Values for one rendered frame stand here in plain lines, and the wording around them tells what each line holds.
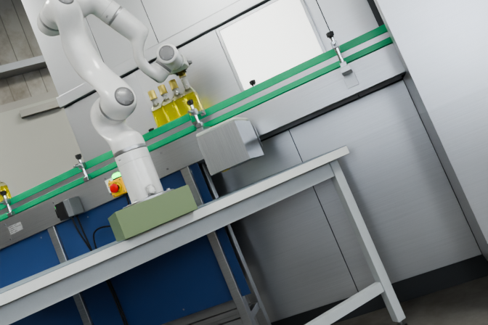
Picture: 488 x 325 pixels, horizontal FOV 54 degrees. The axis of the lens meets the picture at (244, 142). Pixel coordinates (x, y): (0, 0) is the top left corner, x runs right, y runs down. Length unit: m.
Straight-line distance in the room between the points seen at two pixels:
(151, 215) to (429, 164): 1.22
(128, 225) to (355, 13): 1.35
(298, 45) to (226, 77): 0.37
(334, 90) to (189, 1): 0.88
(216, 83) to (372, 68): 0.74
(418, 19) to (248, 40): 0.80
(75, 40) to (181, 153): 0.64
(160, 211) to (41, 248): 1.04
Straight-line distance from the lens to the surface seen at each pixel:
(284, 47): 2.24
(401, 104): 2.20
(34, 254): 2.56
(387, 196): 2.22
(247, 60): 2.27
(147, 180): 1.69
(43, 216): 2.46
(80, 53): 1.79
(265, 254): 2.34
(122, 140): 1.71
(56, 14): 1.80
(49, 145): 4.47
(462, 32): 1.87
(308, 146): 2.22
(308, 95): 2.01
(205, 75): 2.32
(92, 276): 1.66
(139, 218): 1.58
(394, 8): 1.87
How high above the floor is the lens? 0.78
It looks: 4 degrees up
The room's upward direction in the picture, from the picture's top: 23 degrees counter-clockwise
